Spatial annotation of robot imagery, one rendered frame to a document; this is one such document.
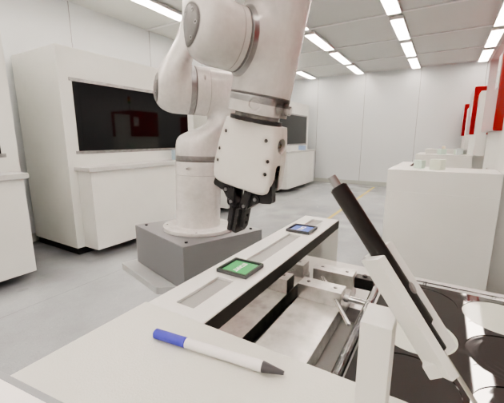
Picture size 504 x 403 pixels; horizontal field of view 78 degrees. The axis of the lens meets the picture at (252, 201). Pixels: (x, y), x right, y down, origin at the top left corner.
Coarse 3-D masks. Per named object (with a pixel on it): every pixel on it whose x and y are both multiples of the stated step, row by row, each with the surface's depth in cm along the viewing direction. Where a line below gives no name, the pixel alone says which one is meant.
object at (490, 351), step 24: (432, 288) 57; (456, 312) 49; (456, 336) 43; (480, 336) 44; (408, 360) 39; (456, 360) 39; (480, 360) 39; (408, 384) 35; (432, 384) 35; (456, 384) 35; (480, 384) 35
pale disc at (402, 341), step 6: (396, 330) 45; (402, 330) 45; (396, 336) 43; (402, 336) 43; (396, 342) 42; (402, 342) 42; (408, 342) 42; (456, 342) 42; (402, 348) 41; (408, 348) 41; (456, 348) 41
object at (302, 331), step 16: (304, 304) 56; (320, 304) 56; (288, 320) 51; (304, 320) 51; (320, 320) 51; (336, 320) 52; (272, 336) 47; (288, 336) 47; (304, 336) 47; (320, 336) 47; (288, 352) 43; (304, 352) 43; (320, 352) 46
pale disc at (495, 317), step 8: (472, 304) 52; (480, 304) 52; (488, 304) 52; (496, 304) 52; (464, 312) 49; (472, 312) 49; (480, 312) 49; (488, 312) 49; (496, 312) 49; (472, 320) 47; (480, 320) 47; (488, 320) 47; (496, 320) 47; (488, 328) 45; (496, 328) 45
